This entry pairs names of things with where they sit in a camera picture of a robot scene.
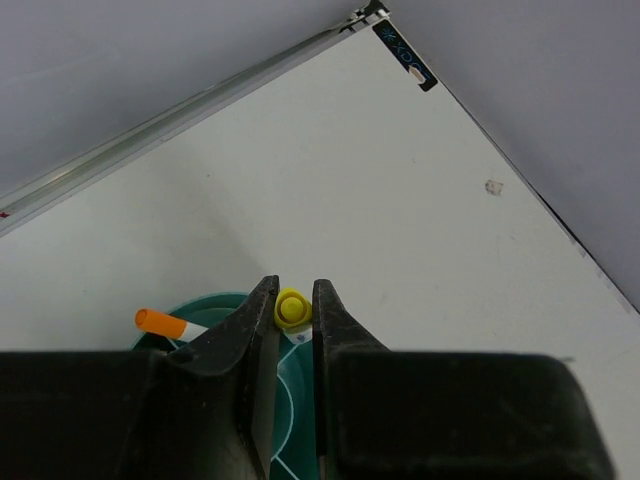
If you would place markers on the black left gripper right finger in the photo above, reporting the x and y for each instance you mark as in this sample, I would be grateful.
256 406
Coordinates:
337 395

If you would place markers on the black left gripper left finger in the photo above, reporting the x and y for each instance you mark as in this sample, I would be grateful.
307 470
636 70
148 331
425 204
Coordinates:
206 410

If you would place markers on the white marker orange cap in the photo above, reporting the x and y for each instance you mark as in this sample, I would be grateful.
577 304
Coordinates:
159 323

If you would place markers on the white marker yellow cap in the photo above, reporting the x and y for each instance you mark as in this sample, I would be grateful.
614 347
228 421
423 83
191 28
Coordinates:
293 316

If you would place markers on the teal round divided organizer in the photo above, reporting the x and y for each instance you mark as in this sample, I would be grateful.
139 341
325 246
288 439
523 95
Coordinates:
293 439

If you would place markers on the left black logo sticker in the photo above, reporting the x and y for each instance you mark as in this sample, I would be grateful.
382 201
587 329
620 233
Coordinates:
405 54

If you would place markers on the left aluminium table rail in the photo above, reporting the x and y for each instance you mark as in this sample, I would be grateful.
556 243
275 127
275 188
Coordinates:
36 197

